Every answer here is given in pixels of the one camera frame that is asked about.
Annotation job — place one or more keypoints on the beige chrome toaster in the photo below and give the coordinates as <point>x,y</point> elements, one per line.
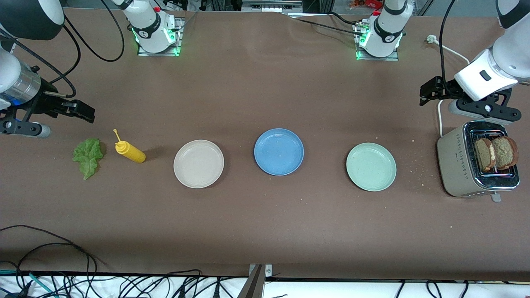
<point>455,165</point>

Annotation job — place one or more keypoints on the brown bread slice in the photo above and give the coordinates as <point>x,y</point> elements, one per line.
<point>505,153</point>
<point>482,155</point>

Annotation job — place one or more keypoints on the aluminium frame profile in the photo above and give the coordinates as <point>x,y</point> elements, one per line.
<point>269,6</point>

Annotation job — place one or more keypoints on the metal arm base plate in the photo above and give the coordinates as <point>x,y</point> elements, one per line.
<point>180,37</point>
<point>377,59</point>

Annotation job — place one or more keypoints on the yellow squeeze bottle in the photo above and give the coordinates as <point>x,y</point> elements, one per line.
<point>130,152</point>

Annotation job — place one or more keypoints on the green lettuce leaf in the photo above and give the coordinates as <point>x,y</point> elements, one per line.
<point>87,157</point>

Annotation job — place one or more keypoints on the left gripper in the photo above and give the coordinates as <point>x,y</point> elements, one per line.
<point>448,89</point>

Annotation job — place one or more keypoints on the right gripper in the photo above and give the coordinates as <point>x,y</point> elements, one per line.
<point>46,100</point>

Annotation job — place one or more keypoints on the mint green plate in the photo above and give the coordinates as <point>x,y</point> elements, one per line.
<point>371,167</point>

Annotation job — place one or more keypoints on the beige plate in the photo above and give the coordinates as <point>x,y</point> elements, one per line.
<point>198,164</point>

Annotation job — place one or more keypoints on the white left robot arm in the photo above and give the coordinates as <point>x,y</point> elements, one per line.
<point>387,37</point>

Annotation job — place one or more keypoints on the metal table edge bracket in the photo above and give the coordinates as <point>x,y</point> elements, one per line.
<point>254,285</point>

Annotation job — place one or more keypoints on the red orange background object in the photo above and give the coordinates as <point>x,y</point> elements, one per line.
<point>364,3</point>

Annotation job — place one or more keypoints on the blue plate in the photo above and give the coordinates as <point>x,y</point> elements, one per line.
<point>278,152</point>

